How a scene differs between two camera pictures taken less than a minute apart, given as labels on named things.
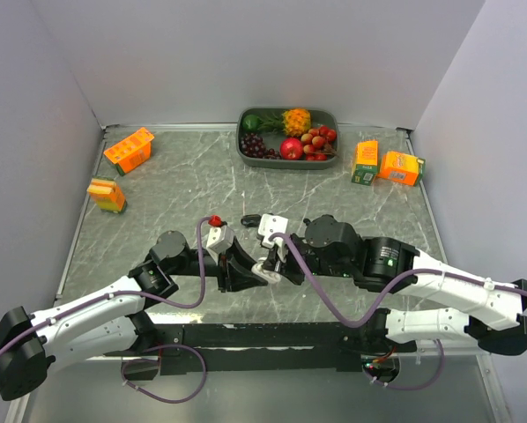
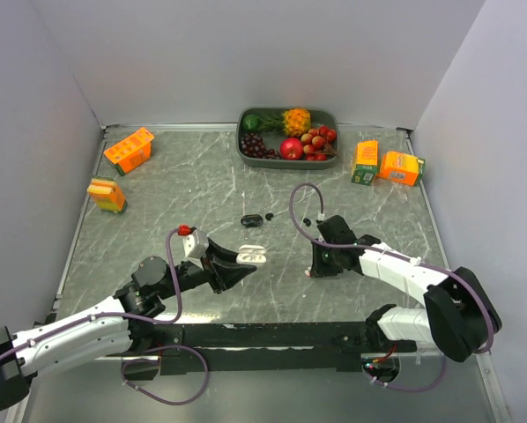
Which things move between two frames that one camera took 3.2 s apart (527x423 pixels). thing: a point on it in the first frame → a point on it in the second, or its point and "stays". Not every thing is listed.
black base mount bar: x=256 y=347 stays
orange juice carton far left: x=129 y=152 stays
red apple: x=291 y=149 stays
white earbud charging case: x=268 y=275 → x=251 y=254
